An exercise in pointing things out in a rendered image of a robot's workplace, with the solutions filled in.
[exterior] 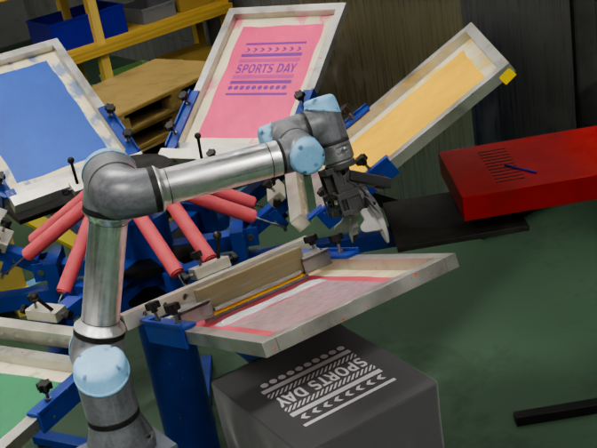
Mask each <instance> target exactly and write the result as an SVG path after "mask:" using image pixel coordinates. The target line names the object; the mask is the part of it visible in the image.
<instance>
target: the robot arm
mask: <svg viewBox="0 0 597 448"><path fill-rule="evenodd" d="M304 110H305V111H302V112H301V113H298V114H296V115H293V116H288V117H285V118H283V119H280V120H277V121H274V122H270V123H269V124H266V125H263V126H260V127H259V128H258V139H259V144H258V145H254V146H250V147H247V148H241V149H237V150H234V151H230V152H226V153H223V154H219V155H215V156H209V157H205V158H202V159H198V160H194V161H191V162H187V163H183V164H177V165H173V166H170V167H166V168H163V169H157V168H156V167H154V166H149V167H146V168H139V169H137V166H136V164H135V162H134V161H133V159H132V158H131V157H130V156H128V155H127V154H126V153H124V152H123V151H122V150H120V149H117V148H102V149H99V150H97V151H95V152H93V153H92V154H91V155H89V156H88V157H87V159H86V160H85V162H84V165H83V168H82V173H81V177H82V182H83V184H84V192H83V207H82V212H83V214H84V215H85V216H86V217H87V218H88V231H87V243H86V255H85V267H84V290H83V302H82V314H81V318H79V319H78V320H76V321H75V323H74V330H73V335H72V337H71V340H70V343H69V348H68V353H69V358H70V361H71V364H72V365H73V377H74V381H75V384H76V386H77V389H78V393H79V396H80V399H81V402H82V405H83V408H84V414H85V417H86V419H87V423H88V438H87V448H155V443H156V438H155V432H154V430H153V428H152V426H151V425H150V424H149V422H148V421H147V419H146V418H145V416H144V415H143V414H142V412H141V411H140V408H139V403H138V399H137V396H136V392H135V388H134V385H133V382H132V378H131V372H130V365H129V362H128V360H127V358H126V356H125V354H124V352H123V351H124V340H125V329H126V328H125V325H124V323H123V322H122V321H121V320H120V312H121V302H122V291H123V272H124V262H125V251H126V241H127V230H128V222H129V221H130V220H132V219H135V218H139V217H143V216H148V215H151V214H155V213H159V212H164V211H165V210H166V208H167V207H168V205H170V204H175V203H178V202H182V201H186V200H189V199H193V198H196V197H199V196H206V195H209V194H213V193H216V192H219V191H223V190H227V189H230V188H236V187H240V186H243V185H247V184H251V183H253V182H257V181H261V180H267V179H271V178H273V177H277V176H281V175H284V174H288V173H292V172H298V173H301V174H304V175H310V174H313V173H316V172H318V171H319V170H320V169H321V168H322V166H323V165H324V166H325V167H324V168H325V169H323V170H320V171H319V172H318V174H319V177H320V180H321V183H322V188H323V191H324V194H325V196H322V200H323V202H324V205H325V208H326V211H327V213H328V216H329V218H330V217H332V218H342V220H341V222H340V223H339V224H337V225H336V226H335V228H334V231H335V232H336V233H343V232H349V235H350V238H351V241H352V243H355V241H356V239H357V237H358V236H359V234H358V219H359V211H361V215H362V217H363V222H362V224H361V226H360V228H361V230H362V231H363V232H366V233H368V232H376V231H379V232H380V233H381V235H382V237H383V238H384V240H385V241H386V243H389V234H388V230H387V227H386V222H385V220H384V218H383V217H384V216H383V213H382V211H381V210H380V208H379V206H378V203H377V201H376V200H375V198H374V197H373V196H372V195H371V194H370V192H369V190H368V189H367V188H366V187H371V188H375V189H376V190H384V189H386V188H391V187H392V182H393V180H392V179H391V178H387V177H386V176H384V175H382V174H379V175H375V174H370V173H366V172H358V171H354V170H350V168H349V166H352V165H354V164H356V161H355V159H354V157H353V156H354V151H353V149H352V146H351V143H350V140H349V138H348V134H347V131H346V127H345V124H344V120H343V117H342V115H341V113H342V112H341V110H340V108H339V105H338V102H337V100H336V98H335V96H334V95H332V94H326V95H323V96H320V97H317V98H314V99H311V100H307V101H305V102H304ZM365 186H366V187H365ZM326 202H327V204H326ZM327 205H328V206H329V209H330V212H329V210H328V207H327Z"/></svg>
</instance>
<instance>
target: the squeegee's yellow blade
mask: <svg viewBox="0 0 597 448"><path fill-rule="evenodd" d="M302 276H306V275H304V274H303V272H302V274H300V275H298V276H294V277H293V278H291V279H289V280H286V281H284V282H282V283H280V284H277V285H275V286H272V287H270V288H268V289H266V290H264V291H262V292H258V293H256V294H254V295H252V296H250V297H248V298H246V299H244V300H240V301H238V302H236V303H234V304H232V305H230V306H227V307H225V308H222V309H220V310H218V311H213V313H214V315H217V314H219V313H221V312H224V311H226V310H228V309H230V308H233V307H235V306H237V305H240V304H242V303H244V302H245V301H248V300H251V299H254V298H256V297H258V296H259V295H262V294H264V293H266V292H270V291H272V290H273V289H276V288H278V287H280V286H282V285H285V284H287V283H289V282H292V281H294V280H296V279H298V278H301V277H302Z"/></svg>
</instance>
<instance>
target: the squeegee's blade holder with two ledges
mask: <svg viewBox="0 0 597 448"><path fill-rule="evenodd" d="M300 274H302V273H301V270H299V271H296V272H294V273H292V274H290V275H287V276H285V277H282V278H280V279H278V280H276V281H273V282H272V283H270V284H266V285H264V286H261V287H259V288H258V289H256V290H253V291H251V292H247V293H245V294H244V295H242V296H239V297H237V298H235V299H232V300H230V301H228V302H225V303H223V304H221V305H218V306H217V307H215V308H213V309H214V311H218V310H220V309H222V308H225V307H227V306H230V305H232V304H234V303H236V302H238V301H240V300H244V299H246V298H248V297H250V296H252V295H254V294H256V293H258V292H262V291H264V290H266V289H268V288H270V287H272V286H275V285H277V284H280V283H282V282H284V281H286V280H289V279H291V278H293V277H294V276H298V275H300Z"/></svg>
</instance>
